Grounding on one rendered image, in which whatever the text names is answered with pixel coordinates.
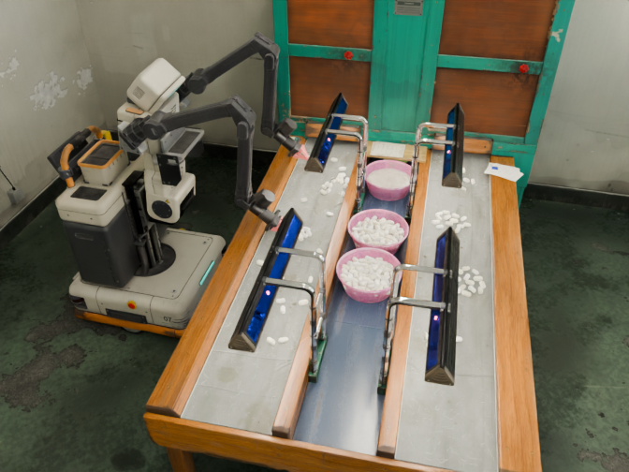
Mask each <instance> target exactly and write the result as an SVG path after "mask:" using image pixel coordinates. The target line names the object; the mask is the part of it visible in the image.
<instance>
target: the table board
mask: <svg viewBox="0 0 629 472"><path fill-rule="evenodd" d="M143 418H144V421H145V424H146V427H147V430H148V433H149V437H150V439H151V440H152V441H153V442H154V443H155V444H157V445H159V446H162V447H167V448H172V449H176V450H184V451H189V452H194V453H203V454H206V455H208V456H212V457H217V458H222V459H227V460H231V461H236V462H241V463H246V464H251V465H259V466H264V467H268V468H273V469H278V470H284V469H285V470H287V471H289V472H457V471H452V470H447V469H443V468H437V467H432V466H427V465H419V464H413V463H408V462H404V461H399V460H394V459H389V458H384V457H379V456H374V455H370V454H364V453H359V452H354V451H350V450H340V449H335V448H331V447H326V446H320V445H316V444H311V443H306V442H301V441H296V440H291V439H286V438H281V437H277V436H271V435H263V434H258V433H253V432H247V431H243V430H238V429H233V428H228V427H223V426H218V425H213V424H209V423H204V422H198V421H193V420H185V419H179V418H174V417H170V416H165V415H160V414H154V413H150V412H145V414H144V416H143Z"/></svg>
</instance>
